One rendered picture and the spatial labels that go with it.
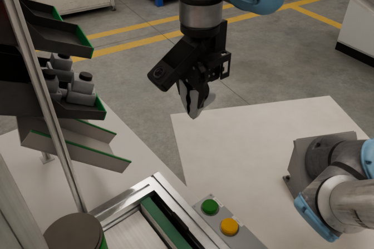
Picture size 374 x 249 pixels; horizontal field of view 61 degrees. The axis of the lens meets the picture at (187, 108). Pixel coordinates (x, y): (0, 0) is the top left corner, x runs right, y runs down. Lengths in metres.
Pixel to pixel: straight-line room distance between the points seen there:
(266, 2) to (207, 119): 0.86
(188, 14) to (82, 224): 0.37
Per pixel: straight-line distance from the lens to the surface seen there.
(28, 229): 0.24
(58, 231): 0.30
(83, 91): 0.77
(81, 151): 0.80
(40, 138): 0.75
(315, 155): 0.93
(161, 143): 2.39
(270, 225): 0.97
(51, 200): 1.06
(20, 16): 0.59
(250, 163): 1.10
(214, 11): 0.54
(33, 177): 1.15
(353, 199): 0.63
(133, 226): 0.88
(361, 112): 3.04
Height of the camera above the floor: 1.66
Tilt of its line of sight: 38 degrees down
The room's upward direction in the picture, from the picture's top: straight up
